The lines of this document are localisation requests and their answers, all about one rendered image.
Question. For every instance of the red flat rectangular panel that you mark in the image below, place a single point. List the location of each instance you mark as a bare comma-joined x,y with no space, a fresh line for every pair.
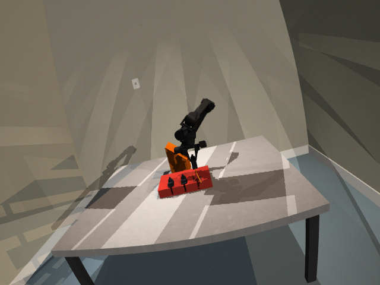
186,181

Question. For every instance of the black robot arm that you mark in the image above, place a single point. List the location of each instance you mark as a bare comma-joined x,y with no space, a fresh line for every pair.
193,121

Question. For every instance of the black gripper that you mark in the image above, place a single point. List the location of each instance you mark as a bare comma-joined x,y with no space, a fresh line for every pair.
189,143

